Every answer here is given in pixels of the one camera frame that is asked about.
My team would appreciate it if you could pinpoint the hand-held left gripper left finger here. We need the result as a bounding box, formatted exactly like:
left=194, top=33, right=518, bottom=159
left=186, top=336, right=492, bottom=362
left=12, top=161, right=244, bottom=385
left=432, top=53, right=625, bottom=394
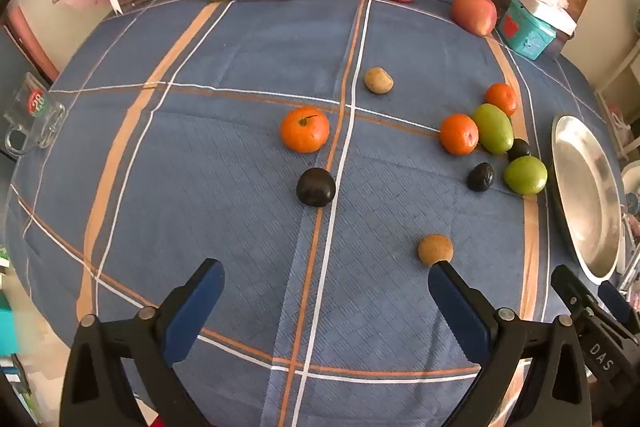
left=60, top=258, right=226, bottom=427

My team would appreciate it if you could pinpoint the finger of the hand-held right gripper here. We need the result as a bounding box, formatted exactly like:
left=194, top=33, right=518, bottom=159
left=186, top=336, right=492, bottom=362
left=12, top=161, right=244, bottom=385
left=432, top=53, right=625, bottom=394
left=550, top=264, right=607, bottom=334
left=598, top=280, right=640, bottom=334

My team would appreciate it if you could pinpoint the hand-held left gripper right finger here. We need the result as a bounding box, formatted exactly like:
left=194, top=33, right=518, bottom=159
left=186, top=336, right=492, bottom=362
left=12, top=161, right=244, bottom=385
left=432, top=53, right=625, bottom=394
left=428, top=259, right=593, bottom=427

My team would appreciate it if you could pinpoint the brown kiwi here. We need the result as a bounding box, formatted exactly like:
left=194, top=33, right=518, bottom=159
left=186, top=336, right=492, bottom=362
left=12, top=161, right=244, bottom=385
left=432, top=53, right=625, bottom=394
left=418, top=234, right=455, bottom=267
left=364, top=67, right=394, bottom=94

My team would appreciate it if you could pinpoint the round metal plate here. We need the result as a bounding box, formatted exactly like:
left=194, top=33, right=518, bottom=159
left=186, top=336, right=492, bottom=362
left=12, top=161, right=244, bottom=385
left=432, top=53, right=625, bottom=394
left=551, top=113, right=626, bottom=285

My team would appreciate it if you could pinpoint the dark purple plum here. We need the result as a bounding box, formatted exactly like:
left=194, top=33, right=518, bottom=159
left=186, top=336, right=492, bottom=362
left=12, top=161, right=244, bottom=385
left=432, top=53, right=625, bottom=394
left=296, top=167, right=336, bottom=208
left=507, top=138, right=532, bottom=162
left=467, top=162, right=495, bottom=192

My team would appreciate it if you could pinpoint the orange tangerine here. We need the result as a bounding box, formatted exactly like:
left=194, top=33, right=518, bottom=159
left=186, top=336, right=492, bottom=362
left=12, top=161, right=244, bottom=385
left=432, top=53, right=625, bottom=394
left=440, top=114, right=480, bottom=156
left=485, top=83, right=518, bottom=116

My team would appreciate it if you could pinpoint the tangerine with stem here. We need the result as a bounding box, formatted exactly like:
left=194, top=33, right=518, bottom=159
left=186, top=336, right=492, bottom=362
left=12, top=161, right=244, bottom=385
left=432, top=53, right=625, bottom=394
left=280, top=106, right=331, bottom=154

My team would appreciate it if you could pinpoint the blue plaid tablecloth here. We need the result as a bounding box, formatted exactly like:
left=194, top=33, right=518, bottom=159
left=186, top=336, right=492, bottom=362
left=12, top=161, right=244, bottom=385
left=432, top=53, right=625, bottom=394
left=4, top=0, right=628, bottom=427

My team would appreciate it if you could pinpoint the green mango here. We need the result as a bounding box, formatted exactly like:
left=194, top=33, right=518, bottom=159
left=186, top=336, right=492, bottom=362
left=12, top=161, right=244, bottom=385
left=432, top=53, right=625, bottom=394
left=472, top=103, right=515, bottom=156

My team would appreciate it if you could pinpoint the glass mug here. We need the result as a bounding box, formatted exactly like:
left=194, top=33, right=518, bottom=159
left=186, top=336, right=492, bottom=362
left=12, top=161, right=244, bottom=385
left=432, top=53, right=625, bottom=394
left=4, top=72, right=67, bottom=156

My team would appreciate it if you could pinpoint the teal house-shaped box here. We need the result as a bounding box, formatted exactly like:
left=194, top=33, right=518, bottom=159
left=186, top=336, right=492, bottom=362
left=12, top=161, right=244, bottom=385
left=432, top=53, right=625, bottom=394
left=501, top=0, right=557, bottom=60

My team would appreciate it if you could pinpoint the white charger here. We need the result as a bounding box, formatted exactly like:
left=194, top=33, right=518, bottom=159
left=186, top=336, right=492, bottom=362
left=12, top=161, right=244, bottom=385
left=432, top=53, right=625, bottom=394
left=520, top=0, right=578, bottom=36

